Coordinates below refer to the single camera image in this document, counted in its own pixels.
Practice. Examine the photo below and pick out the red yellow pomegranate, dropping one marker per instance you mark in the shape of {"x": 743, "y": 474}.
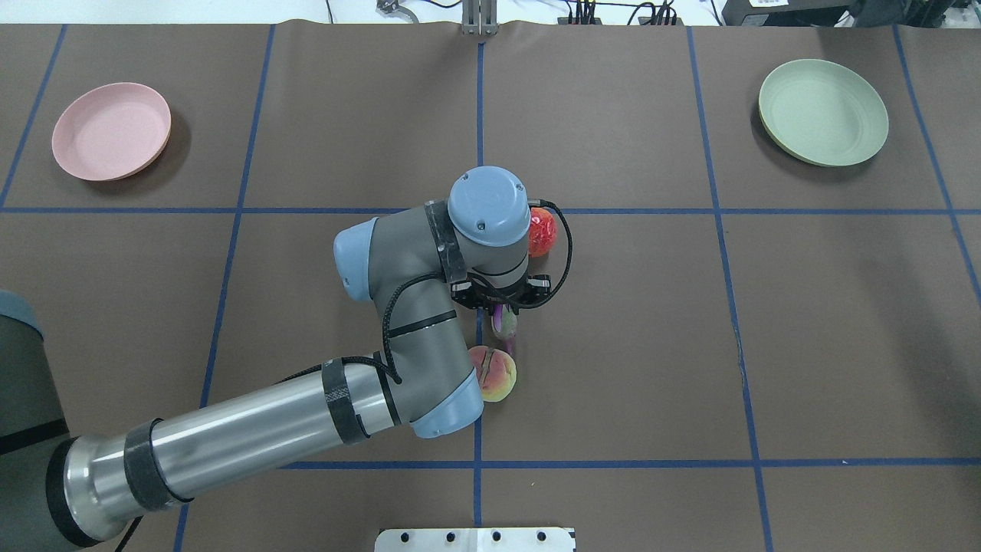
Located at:
{"x": 542, "y": 232}

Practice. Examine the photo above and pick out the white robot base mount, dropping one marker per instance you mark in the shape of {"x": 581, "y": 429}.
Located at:
{"x": 478, "y": 539}

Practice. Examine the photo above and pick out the pink plate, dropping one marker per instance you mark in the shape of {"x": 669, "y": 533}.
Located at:
{"x": 111, "y": 132}

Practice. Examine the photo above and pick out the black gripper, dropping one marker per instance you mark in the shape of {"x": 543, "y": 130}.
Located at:
{"x": 465, "y": 292}

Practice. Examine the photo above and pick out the purple eggplant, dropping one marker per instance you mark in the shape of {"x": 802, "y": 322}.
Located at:
{"x": 504, "y": 324}

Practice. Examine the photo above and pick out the aluminium frame post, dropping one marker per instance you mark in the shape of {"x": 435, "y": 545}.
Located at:
{"x": 479, "y": 17}

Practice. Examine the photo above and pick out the green plate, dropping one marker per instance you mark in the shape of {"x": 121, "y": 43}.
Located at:
{"x": 823, "y": 113}

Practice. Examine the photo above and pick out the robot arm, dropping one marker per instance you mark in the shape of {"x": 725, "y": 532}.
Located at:
{"x": 66, "y": 493}

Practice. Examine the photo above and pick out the pink yellow peach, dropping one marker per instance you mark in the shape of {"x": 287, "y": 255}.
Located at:
{"x": 496, "y": 372}

